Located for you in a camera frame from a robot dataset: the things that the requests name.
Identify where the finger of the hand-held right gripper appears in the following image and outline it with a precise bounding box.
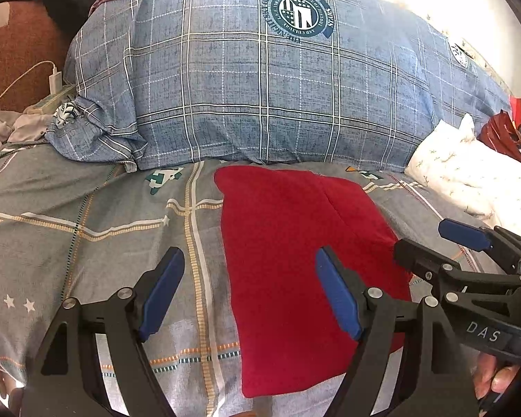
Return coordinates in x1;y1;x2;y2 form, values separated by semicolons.
393;238;521;300
438;219;521;275

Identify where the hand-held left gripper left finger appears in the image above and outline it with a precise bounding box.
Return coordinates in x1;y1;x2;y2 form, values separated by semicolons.
21;247;187;417

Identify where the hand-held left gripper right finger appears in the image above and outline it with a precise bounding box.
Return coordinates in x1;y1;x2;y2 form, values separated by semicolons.
315;246;478;417

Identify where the red knit garment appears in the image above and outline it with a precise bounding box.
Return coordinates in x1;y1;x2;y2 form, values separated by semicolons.
214;165;414;399

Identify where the person's right hand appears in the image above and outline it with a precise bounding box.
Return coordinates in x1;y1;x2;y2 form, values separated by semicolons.
472;351;521;401

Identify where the white floral pillow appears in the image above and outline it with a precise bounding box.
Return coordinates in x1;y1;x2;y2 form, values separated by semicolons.
405;113;521;245

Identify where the red shopping bag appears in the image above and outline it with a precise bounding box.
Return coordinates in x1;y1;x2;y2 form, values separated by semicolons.
479;95;521;166

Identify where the grey patterned bed sheet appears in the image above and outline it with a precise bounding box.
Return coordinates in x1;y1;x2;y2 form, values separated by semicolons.
0;142;506;417

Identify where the beige power strip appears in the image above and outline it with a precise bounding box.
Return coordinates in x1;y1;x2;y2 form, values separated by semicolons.
26;86;77;116

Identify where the blue plaid pillow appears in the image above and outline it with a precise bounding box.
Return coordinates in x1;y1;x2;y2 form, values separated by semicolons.
44;0;512;173

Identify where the crumpled grey cloth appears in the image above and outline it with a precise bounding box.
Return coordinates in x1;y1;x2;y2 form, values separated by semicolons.
0;110;55;166

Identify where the brown headboard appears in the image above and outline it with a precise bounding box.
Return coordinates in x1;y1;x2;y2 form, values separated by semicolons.
0;0;77;114

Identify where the white charger cable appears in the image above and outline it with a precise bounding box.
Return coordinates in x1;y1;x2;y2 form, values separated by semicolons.
0;61;58;116

